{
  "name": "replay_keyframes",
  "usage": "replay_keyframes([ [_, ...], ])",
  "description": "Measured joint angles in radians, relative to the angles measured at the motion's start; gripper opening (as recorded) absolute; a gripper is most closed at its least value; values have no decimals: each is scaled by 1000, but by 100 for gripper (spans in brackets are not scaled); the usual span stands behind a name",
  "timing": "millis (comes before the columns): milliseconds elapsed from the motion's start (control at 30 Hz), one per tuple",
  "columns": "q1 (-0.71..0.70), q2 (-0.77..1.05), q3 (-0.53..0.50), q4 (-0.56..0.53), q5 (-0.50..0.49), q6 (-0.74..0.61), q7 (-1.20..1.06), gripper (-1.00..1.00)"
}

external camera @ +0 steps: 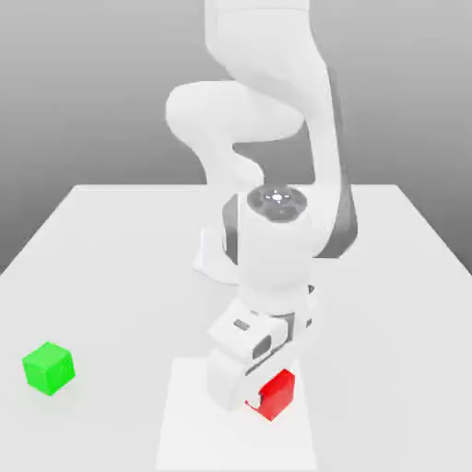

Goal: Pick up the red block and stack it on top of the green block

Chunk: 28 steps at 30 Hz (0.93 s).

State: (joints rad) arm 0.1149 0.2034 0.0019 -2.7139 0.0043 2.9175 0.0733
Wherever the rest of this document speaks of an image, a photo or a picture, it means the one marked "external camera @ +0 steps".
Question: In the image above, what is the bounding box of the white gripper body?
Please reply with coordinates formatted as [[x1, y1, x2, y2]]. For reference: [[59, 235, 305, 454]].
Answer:
[[206, 339, 298, 413]]

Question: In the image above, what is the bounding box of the small red cube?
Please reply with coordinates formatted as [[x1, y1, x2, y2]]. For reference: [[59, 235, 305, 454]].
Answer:
[[243, 368, 297, 423]]

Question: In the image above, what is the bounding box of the small green cube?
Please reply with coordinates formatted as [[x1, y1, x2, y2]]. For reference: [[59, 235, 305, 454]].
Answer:
[[21, 340, 77, 397]]

